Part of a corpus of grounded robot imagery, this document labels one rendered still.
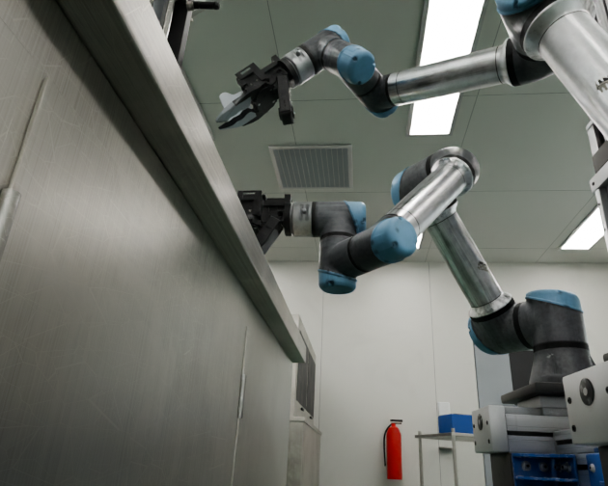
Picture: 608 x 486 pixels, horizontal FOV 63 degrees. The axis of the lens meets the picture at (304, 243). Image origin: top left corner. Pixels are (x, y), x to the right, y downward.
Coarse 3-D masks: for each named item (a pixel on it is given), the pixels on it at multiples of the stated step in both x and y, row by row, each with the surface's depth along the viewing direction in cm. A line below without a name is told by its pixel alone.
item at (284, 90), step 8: (280, 80) 113; (288, 80) 113; (280, 88) 112; (288, 88) 111; (280, 96) 110; (288, 96) 110; (280, 104) 110; (288, 104) 109; (280, 112) 109; (288, 112) 109; (288, 120) 110
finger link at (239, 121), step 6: (240, 114) 114; (246, 114) 113; (252, 114) 114; (228, 120) 115; (234, 120) 113; (240, 120) 113; (246, 120) 115; (222, 126) 113; (228, 126) 112; (234, 126) 114
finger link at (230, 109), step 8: (224, 96) 111; (232, 96) 111; (224, 104) 110; (232, 104) 109; (240, 104) 109; (248, 104) 111; (224, 112) 109; (232, 112) 110; (216, 120) 110; (224, 120) 110
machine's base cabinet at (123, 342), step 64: (0, 0) 22; (0, 64) 22; (64, 64) 27; (0, 128) 22; (64, 128) 27; (128, 128) 34; (0, 192) 22; (64, 192) 27; (128, 192) 34; (0, 256) 21; (64, 256) 27; (128, 256) 34; (192, 256) 48; (0, 320) 22; (64, 320) 27; (128, 320) 34; (192, 320) 47; (256, 320) 77; (0, 384) 22; (64, 384) 27; (128, 384) 34; (192, 384) 47; (256, 384) 75; (0, 448) 22; (64, 448) 27; (128, 448) 34; (192, 448) 47; (256, 448) 76
